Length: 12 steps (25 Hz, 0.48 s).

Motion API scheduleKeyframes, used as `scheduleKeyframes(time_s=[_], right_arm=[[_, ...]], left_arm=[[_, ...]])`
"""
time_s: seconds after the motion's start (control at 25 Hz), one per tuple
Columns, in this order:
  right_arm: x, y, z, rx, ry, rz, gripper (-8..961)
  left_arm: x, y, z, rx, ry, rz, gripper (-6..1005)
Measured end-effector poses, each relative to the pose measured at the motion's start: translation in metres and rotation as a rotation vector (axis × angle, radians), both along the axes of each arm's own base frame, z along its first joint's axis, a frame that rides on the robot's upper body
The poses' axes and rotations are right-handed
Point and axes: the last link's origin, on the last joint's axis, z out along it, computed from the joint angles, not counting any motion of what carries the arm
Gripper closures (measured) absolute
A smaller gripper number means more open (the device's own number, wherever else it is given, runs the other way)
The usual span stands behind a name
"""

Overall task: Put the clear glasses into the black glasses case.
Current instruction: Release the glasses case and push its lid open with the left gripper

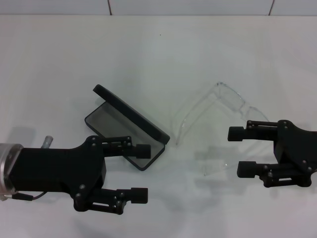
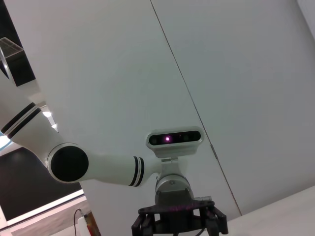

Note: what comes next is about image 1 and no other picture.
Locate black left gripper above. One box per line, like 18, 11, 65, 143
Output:
5, 135, 107, 203

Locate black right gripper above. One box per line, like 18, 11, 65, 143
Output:
227, 119, 317, 188

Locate black glasses case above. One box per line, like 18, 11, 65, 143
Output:
84, 84, 171, 172

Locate clear transparent glasses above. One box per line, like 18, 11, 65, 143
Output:
173, 81, 272, 177

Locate silver connector stub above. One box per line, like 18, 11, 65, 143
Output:
41, 135, 54, 149

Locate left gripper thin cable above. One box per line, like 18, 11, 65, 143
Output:
0, 190, 48, 202

